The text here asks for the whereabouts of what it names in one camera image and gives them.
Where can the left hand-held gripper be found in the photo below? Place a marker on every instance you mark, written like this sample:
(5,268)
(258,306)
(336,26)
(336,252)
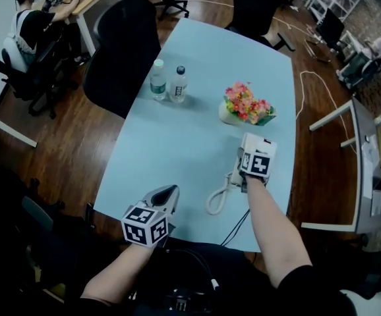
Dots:
(144,224)

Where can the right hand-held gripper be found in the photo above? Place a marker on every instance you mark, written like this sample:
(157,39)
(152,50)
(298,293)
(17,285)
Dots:
(256,165)

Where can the person's left forearm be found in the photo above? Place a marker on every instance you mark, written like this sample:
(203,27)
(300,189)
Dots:
(118,272)

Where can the person's right forearm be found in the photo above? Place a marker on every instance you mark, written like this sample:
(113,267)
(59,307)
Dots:
(269,229)

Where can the colourful flowers in white pot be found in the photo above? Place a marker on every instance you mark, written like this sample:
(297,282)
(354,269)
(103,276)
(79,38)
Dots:
(243,104)

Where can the grey desk with white legs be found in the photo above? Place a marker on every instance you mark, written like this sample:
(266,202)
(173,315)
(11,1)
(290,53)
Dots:
(362,163)

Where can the black cap water bottle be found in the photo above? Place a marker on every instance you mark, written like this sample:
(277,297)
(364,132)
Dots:
(178,87)

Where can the white papers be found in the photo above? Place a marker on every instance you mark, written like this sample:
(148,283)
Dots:
(371,176)

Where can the person's black clothing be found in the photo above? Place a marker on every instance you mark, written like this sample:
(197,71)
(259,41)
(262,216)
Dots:
(243,291)

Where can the black chair with grey armrest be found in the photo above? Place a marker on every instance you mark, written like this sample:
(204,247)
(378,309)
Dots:
(19,229)

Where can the green cap water bottle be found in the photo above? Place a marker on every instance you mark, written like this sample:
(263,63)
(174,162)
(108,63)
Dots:
(158,82)

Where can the grey office chair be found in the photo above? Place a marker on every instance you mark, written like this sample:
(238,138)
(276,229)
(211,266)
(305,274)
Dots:
(362,69)

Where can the black monitor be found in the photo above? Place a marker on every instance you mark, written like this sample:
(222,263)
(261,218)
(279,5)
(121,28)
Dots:
(330,28)

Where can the black mesh office chair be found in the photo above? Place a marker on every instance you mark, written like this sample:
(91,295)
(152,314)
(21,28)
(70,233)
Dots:
(121,54)

